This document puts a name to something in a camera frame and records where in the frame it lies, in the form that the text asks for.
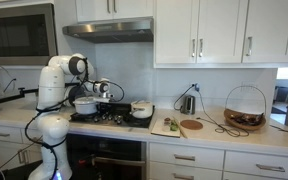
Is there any wooden stick utensil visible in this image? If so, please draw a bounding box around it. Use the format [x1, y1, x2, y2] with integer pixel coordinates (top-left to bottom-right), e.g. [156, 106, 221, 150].
[173, 118, 188, 139]

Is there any light cutting board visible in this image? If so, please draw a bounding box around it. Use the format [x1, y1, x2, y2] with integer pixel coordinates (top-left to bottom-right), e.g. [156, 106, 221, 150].
[150, 117, 182, 138]

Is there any small white upper cabinet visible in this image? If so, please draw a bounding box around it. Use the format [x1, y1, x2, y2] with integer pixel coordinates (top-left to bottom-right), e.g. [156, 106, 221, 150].
[74, 0, 154, 24]

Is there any white drawer with handle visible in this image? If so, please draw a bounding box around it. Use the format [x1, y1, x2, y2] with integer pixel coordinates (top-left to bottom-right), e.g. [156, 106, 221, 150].
[20, 128, 43, 146]
[148, 161, 223, 180]
[0, 124, 23, 144]
[223, 149, 288, 180]
[148, 142, 225, 171]

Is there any black kettle cable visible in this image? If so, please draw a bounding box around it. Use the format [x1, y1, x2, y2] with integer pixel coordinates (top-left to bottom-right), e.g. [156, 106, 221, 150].
[172, 84, 196, 112]

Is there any black oven door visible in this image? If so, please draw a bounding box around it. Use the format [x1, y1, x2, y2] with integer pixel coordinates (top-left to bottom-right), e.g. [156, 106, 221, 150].
[65, 133, 148, 180]

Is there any built-in microwave oven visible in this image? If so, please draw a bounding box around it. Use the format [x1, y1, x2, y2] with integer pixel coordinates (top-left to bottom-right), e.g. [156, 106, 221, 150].
[0, 3, 58, 66]

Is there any wooden basket with wire handle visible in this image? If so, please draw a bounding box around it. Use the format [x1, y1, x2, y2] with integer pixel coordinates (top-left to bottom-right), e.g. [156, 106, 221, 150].
[222, 84, 268, 132]

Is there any black gas cooktop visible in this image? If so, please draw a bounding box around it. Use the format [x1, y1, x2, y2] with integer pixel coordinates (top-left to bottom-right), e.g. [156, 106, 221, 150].
[67, 103, 156, 129]

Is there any white cabinet door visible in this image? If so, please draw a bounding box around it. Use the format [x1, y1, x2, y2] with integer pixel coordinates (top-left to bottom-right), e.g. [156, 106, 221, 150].
[112, 0, 154, 20]
[196, 0, 249, 65]
[0, 139, 25, 171]
[75, 0, 113, 23]
[241, 0, 288, 64]
[154, 0, 198, 65]
[18, 146, 43, 166]

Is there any white upper cabinet door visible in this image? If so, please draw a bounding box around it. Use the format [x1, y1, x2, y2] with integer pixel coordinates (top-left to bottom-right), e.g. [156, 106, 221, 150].
[112, 0, 154, 20]
[196, 0, 249, 65]
[241, 0, 288, 64]
[154, 0, 198, 65]
[75, 0, 113, 23]

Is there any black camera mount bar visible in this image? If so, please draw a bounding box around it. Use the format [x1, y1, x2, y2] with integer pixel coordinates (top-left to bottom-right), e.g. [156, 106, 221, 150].
[0, 83, 85, 107]

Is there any stainless steel electric kettle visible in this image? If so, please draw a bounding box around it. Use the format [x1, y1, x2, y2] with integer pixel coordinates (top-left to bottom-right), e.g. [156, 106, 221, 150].
[179, 94, 197, 116]

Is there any large white upper cabinet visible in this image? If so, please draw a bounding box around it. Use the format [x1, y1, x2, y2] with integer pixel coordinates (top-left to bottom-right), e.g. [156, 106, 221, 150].
[152, 0, 288, 70]

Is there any stainless steel range hood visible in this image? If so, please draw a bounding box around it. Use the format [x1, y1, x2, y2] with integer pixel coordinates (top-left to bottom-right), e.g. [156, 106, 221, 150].
[62, 17, 154, 44]

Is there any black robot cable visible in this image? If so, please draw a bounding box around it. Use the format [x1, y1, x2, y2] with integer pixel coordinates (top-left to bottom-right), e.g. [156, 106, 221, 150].
[23, 58, 126, 180]

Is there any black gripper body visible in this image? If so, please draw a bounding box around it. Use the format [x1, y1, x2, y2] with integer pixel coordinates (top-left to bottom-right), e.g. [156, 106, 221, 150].
[98, 101, 114, 116]

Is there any white saucepan with handle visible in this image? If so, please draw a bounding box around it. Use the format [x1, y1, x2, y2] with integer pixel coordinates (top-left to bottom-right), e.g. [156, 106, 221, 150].
[129, 99, 154, 120]

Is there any long black power cable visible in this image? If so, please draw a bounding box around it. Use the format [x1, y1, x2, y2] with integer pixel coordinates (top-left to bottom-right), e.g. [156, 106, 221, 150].
[194, 87, 251, 138]

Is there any round wooden coaster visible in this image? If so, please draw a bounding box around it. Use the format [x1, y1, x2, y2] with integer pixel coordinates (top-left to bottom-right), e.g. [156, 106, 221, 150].
[179, 119, 204, 131]

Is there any white lower cabinet door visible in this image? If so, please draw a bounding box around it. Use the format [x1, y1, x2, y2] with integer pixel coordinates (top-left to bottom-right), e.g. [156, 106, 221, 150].
[18, 146, 43, 166]
[0, 139, 25, 171]

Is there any white pot with lid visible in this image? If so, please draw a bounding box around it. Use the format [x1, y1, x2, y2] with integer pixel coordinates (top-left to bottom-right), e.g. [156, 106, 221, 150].
[72, 96, 100, 116]

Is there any small green item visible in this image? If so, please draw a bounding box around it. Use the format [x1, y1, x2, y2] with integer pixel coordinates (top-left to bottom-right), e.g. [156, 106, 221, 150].
[170, 120, 179, 132]

